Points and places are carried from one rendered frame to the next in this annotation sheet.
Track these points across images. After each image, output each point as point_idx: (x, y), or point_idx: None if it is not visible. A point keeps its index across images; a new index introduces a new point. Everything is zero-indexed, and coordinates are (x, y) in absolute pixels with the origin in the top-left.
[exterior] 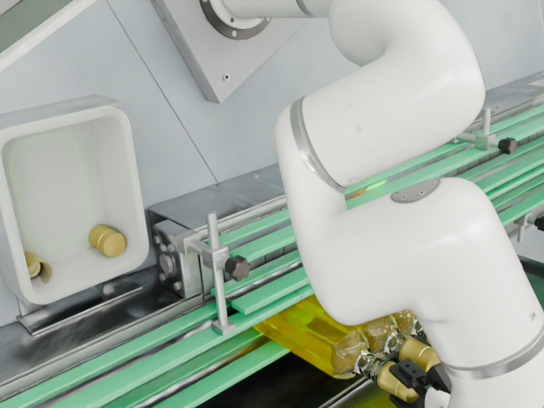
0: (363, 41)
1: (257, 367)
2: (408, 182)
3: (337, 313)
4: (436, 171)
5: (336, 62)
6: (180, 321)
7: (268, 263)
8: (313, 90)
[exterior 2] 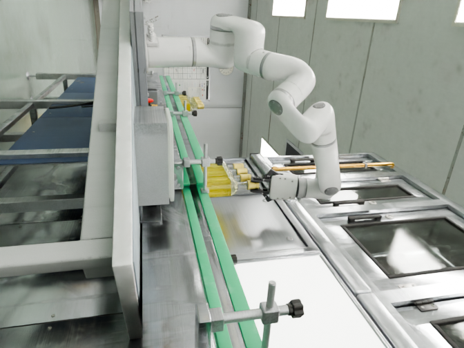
0: (284, 72)
1: None
2: (191, 130)
3: (316, 138)
4: (190, 125)
5: None
6: (188, 197)
7: None
8: None
